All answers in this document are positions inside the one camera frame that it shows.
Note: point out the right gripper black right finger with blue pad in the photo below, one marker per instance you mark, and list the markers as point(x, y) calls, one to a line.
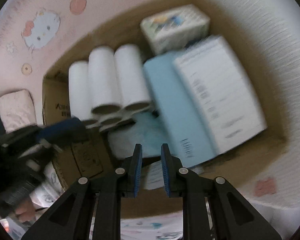
point(212, 208)

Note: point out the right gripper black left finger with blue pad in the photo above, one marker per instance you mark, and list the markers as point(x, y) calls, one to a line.
point(91, 208)

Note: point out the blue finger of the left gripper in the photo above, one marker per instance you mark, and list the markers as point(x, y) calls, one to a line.
point(67, 130)

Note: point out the white paper roll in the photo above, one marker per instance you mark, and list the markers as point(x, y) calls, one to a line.
point(133, 87)
point(79, 95)
point(104, 90)

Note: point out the blue white wipes pack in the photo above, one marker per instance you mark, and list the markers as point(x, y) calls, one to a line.
point(148, 131)

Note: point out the person's left hand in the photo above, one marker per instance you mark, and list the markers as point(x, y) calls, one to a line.
point(26, 211)

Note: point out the brown cardboard box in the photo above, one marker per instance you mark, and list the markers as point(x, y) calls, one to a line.
point(248, 167)

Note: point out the pink patterned pillow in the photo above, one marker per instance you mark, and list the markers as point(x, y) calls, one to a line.
point(17, 110)

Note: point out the white printed label paper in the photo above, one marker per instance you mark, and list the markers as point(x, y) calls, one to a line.
point(152, 177)

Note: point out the light blue box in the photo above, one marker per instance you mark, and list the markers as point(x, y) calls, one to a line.
point(188, 137)

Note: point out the pink Hello Kitty blanket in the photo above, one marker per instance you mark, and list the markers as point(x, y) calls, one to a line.
point(33, 34)

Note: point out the white spiral notebook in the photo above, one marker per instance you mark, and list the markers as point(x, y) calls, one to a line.
point(221, 91)

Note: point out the green cartoon tissue box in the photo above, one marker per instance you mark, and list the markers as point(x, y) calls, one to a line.
point(173, 29)

